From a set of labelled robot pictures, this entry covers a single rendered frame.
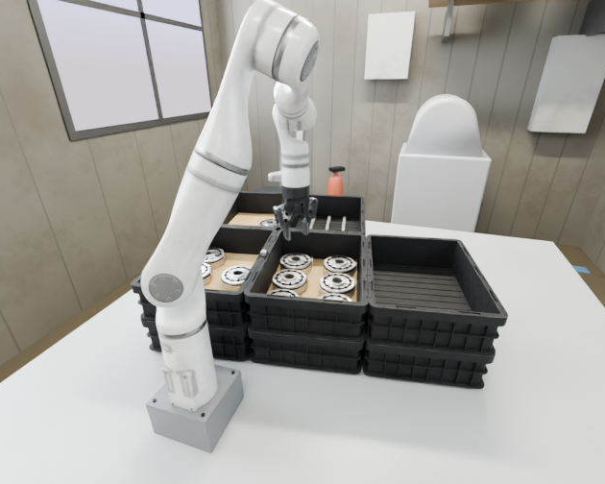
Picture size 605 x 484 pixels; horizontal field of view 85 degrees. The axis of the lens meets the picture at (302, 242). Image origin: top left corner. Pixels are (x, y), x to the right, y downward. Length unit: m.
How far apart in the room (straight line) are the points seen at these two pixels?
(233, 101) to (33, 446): 0.82
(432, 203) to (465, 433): 2.05
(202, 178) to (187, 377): 0.39
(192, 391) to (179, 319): 0.15
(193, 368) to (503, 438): 0.67
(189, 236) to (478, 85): 3.08
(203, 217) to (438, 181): 2.29
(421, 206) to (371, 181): 0.93
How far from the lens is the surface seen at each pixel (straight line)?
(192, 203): 0.55
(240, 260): 1.17
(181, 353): 0.69
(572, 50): 3.39
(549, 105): 3.38
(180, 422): 0.80
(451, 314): 0.81
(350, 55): 3.45
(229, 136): 0.53
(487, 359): 0.91
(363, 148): 3.47
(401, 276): 1.10
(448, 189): 2.71
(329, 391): 0.90
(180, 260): 0.58
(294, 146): 0.84
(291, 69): 0.53
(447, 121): 2.65
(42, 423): 1.03
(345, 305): 0.78
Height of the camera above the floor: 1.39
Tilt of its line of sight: 26 degrees down
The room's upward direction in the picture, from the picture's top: 1 degrees counter-clockwise
